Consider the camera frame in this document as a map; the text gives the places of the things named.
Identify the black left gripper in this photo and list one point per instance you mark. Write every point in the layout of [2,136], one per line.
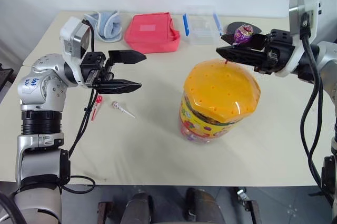
[92,66]

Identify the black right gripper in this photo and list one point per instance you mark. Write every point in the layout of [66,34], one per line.
[279,50]

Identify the purple lollipop red stick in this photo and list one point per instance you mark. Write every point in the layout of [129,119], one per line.
[243,34]

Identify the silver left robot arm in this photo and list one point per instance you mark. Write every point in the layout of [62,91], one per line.
[39,81]

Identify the lollipop jar with orange lid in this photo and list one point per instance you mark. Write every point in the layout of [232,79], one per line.
[221,92]

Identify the white lollipop with white stick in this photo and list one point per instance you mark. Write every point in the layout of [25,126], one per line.
[115,104]

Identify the red lollipop with red stick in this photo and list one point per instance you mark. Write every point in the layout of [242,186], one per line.
[98,101]

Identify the light blue white cloth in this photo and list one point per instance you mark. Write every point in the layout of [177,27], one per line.
[108,26]

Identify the red fabric pouch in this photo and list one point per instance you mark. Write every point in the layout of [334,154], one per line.
[150,33]

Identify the clear plastic box blue latches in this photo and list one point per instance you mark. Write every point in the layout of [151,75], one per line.
[202,30]

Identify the dark object at room edge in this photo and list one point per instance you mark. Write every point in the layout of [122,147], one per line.
[5,76]

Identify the dark rounded shape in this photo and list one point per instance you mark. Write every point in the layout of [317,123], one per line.
[204,205]
[138,208]

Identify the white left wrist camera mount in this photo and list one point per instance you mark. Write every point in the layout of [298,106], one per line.
[69,37]

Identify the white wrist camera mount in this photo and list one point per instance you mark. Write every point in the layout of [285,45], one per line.
[298,5]
[69,37]

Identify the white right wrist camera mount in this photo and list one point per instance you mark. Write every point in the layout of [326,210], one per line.
[298,5]

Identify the rusty metal bracket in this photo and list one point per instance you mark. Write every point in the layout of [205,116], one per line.
[104,212]

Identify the metal caster bracket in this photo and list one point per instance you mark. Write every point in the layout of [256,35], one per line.
[248,205]

